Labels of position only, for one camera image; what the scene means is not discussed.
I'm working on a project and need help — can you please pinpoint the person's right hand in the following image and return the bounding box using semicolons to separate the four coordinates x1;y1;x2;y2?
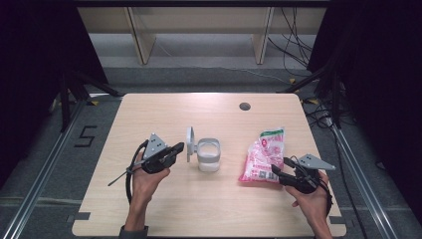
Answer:
285;170;333;219

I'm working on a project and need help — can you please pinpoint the black cable tie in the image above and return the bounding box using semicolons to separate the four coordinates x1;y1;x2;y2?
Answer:
106;160;147;187

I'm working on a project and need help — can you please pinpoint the black curtain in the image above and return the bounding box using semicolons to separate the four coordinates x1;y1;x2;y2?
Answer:
307;0;422;213
0;0;109;187

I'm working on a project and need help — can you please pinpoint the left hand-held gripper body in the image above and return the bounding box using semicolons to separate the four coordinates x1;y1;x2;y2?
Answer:
140;132;177;175

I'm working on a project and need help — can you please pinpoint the person's left hand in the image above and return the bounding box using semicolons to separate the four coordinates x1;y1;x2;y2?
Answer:
131;152;171;202

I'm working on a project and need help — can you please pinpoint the light wooden desk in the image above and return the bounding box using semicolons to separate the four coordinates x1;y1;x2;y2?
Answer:
78;6;327;66

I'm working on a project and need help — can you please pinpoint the clear red-printed plastic bag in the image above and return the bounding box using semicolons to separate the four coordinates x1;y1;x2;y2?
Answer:
238;127;287;184

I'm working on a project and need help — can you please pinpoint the clear container with white lid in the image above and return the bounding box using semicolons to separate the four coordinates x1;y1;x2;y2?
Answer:
185;125;222;173

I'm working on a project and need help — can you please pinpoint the black cable bundle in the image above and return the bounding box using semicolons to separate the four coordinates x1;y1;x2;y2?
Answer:
267;7;317;78

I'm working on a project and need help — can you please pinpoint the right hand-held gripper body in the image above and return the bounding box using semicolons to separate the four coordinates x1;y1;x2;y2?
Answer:
280;153;336;195

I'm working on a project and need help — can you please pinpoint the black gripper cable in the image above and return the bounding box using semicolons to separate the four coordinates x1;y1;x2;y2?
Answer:
124;138;149;204
317;170;334;218

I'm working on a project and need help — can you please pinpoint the black stand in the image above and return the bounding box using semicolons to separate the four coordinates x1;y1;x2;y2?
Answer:
281;61;343;129
59;69;122;133

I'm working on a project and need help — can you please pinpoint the aluminium floor rail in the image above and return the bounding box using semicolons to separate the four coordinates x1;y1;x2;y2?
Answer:
0;99;88;239
330;124;401;239

